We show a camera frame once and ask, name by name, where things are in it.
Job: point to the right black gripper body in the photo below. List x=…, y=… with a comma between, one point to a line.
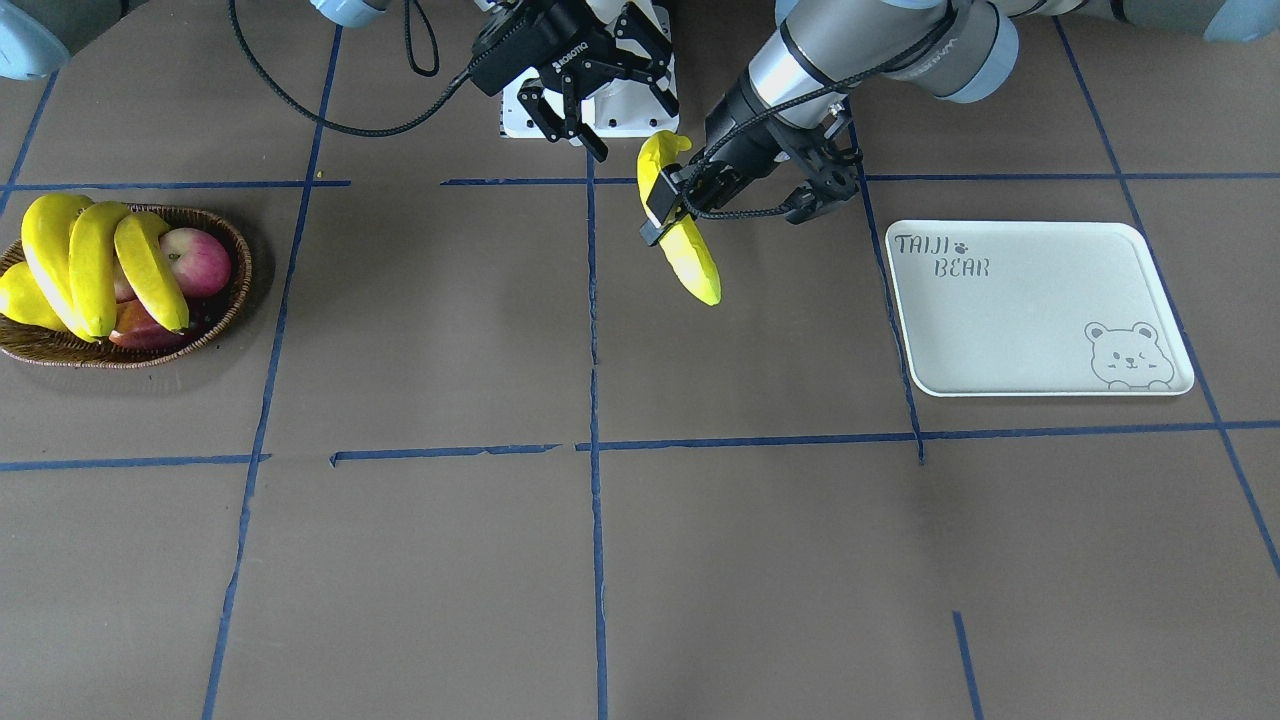
x=583, y=62

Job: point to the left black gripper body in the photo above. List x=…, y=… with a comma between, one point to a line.
x=742, y=127

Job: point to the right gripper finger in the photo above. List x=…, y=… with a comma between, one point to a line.
x=649, y=95
x=555, y=127

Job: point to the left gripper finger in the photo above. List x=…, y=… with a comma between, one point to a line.
x=670, y=193

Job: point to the yellow plastic banana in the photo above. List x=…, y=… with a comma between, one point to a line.
x=684, y=247

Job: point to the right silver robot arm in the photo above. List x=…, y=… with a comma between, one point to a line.
x=40, y=37

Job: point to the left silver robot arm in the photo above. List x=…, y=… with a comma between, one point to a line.
x=786, y=105

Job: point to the brown wicker basket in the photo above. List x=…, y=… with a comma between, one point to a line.
x=40, y=346

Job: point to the white bear tray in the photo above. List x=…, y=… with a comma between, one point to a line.
x=1034, y=309

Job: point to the yellow banana short end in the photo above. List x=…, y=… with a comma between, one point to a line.
x=137, y=248

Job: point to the dark red apple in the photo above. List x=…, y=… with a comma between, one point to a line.
x=135, y=329

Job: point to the yellow banana under top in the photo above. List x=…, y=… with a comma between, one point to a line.
x=91, y=267

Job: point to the yellow banana far side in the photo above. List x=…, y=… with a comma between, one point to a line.
x=45, y=237

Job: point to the yellow round fruit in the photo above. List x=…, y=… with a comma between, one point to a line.
x=23, y=301

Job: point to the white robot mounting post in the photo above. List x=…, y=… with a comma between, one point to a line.
x=596, y=111

